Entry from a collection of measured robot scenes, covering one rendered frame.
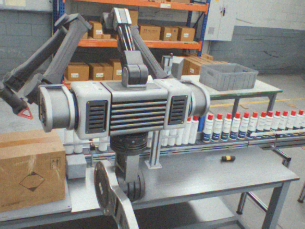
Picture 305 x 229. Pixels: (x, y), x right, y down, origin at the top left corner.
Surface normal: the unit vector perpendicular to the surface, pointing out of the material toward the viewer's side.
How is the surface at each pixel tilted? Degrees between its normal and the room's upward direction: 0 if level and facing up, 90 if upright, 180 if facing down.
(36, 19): 90
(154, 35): 90
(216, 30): 90
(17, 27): 90
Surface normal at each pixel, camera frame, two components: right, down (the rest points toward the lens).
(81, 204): 0.11, -0.92
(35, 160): 0.46, 0.39
